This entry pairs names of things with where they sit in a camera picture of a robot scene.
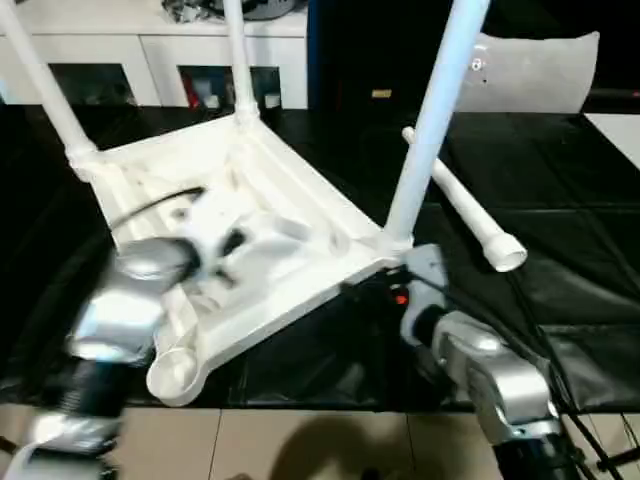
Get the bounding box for dark clutter pile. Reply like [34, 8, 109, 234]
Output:
[158, 0, 202, 25]

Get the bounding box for white plastic table leg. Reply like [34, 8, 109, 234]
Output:
[401, 126, 530, 275]
[221, 0, 262, 127]
[0, 0, 97, 170]
[386, 0, 492, 252]

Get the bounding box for white plastic table top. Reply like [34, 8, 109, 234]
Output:
[66, 112, 416, 407]

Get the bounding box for white flat board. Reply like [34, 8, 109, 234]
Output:
[583, 111, 640, 172]

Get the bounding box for white cabinet with glass doors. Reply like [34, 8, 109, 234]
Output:
[0, 8, 310, 110]

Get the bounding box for grey round bag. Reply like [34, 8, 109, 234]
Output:
[243, 0, 307, 20]

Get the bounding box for grey cushion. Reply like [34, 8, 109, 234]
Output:
[458, 29, 602, 116]

